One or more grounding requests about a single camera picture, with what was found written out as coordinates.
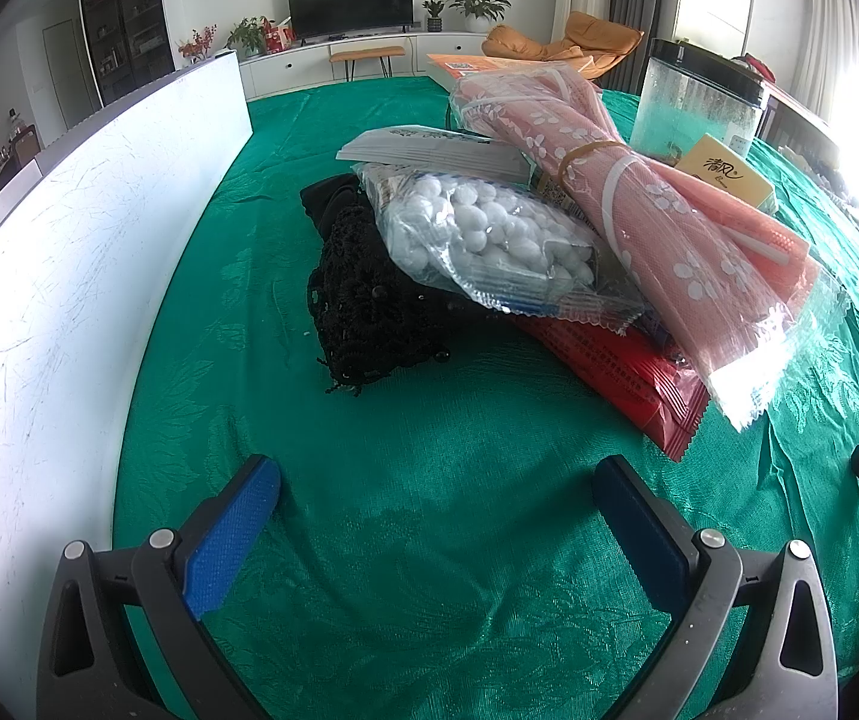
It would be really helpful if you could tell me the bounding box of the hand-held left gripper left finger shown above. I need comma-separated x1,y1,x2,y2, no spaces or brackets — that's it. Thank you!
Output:
37,454,283,720

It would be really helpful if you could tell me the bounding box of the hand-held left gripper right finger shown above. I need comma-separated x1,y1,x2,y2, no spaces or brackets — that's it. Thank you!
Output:
592,454,839,720

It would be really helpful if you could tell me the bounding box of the red snack packet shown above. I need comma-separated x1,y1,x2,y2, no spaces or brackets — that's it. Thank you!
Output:
512,311,711,462

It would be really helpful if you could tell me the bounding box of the black crochet cloth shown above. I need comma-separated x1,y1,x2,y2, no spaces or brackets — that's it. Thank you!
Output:
299,174,476,398

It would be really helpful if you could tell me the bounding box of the clear bag of white balls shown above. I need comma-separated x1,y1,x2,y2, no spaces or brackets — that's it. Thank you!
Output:
358,163,644,338

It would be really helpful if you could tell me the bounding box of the pink floral mat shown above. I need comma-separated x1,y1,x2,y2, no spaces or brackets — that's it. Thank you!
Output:
448,64,851,432

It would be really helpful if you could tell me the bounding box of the yellow tissue pack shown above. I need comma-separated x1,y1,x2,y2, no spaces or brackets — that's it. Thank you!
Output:
675,133,779,212

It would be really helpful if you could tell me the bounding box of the white paper booklet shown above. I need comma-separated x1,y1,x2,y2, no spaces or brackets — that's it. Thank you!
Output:
335,125,531,185

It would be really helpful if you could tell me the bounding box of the green patterned tablecloth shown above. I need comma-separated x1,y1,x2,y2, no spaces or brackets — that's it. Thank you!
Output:
110,75,859,720

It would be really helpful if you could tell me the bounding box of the white upright board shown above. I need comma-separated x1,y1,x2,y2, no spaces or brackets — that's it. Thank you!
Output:
0,51,254,661

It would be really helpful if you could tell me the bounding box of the clear jar with black lid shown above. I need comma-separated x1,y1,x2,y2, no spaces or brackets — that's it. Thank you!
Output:
628,37,768,166

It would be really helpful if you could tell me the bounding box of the red cloth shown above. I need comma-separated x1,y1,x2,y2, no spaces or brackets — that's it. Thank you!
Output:
737,52,779,83

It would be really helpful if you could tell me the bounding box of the white television cabinet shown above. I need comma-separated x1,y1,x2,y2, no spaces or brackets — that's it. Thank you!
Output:
236,31,491,102

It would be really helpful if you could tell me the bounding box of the red flower arrangement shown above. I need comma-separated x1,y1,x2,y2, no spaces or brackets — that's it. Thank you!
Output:
178,25,219,65

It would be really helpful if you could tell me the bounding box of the orange lounge chair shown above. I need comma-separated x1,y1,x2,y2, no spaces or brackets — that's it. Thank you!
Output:
483,11,644,83

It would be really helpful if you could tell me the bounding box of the wooden stool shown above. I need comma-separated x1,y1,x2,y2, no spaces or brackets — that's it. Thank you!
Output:
328,45,407,82

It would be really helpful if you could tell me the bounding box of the orange book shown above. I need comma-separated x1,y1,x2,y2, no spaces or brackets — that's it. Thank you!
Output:
427,52,528,91

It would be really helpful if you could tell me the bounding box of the bushy green potted plant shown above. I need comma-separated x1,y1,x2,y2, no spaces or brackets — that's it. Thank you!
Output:
227,16,275,57

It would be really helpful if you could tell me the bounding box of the dark display cabinet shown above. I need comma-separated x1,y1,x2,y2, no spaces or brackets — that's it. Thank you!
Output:
77,0,176,107

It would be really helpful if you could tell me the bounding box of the black television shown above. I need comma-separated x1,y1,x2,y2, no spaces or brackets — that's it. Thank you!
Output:
286,0,416,42

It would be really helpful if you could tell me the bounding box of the large green potted plant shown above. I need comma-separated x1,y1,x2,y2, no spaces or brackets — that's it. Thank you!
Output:
448,0,512,35

